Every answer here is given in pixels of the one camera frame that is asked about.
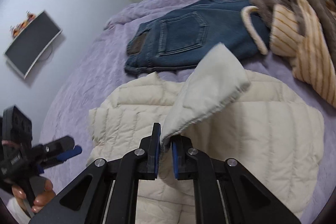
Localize black screen cable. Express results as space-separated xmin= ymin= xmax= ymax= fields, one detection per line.
xmin=39 ymin=45 xmax=55 ymax=61

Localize cream striped fleece garment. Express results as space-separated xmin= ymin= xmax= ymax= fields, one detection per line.
xmin=240 ymin=0 xmax=336 ymax=108

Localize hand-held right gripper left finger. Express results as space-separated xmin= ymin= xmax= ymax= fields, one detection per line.
xmin=28 ymin=122 xmax=161 ymax=224

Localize purple fleece blanket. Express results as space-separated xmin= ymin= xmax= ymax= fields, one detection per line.
xmin=38 ymin=0 xmax=336 ymax=224

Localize blue jeans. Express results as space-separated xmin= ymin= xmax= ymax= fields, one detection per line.
xmin=124 ymin=0 xmax=271 ymax=75

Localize wall-mounted flat screen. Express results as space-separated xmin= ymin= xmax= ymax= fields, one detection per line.
xmin=3 ymin=10 xmax=64 ymax=80

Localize person's left hand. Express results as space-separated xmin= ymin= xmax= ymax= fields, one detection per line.
xmin=12 ymin=179 xmax=57 ymax=212

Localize orange decorative flowers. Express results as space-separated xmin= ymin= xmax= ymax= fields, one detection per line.
xmin=10 ymin=11 xmax=36 ymax=39

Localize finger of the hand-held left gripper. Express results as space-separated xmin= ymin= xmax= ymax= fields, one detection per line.
xmin=39 ymin=135 xmax=76 ymax=163
xmin=43 ymin=145 xmax=83 ymax=169

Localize cream puffer jacket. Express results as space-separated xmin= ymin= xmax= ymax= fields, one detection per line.
xmin=86 ymin=43 xmax=324 ymax=224

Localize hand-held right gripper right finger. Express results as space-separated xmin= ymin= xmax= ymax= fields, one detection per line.
xmin=171 ymin=135 xmax=302 ymax=224

